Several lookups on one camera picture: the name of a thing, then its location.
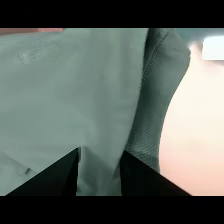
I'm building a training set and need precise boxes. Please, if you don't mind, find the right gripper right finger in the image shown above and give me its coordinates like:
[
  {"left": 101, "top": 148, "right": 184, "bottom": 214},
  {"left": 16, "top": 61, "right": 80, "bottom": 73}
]
[{"left": 119, "top": 149, "right": 192, "bottom": 197}]

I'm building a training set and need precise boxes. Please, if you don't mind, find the grey-green shirt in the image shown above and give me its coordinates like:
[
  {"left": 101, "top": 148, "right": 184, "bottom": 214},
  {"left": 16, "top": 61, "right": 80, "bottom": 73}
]
[{"left": 0, "top": 27, "right": 192, "bottom": 197}]

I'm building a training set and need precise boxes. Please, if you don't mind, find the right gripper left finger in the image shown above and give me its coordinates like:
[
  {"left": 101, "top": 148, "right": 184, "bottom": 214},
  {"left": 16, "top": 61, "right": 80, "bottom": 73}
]
[{"left": 5, "top": 147, "right": 80, "bottom": 197}]

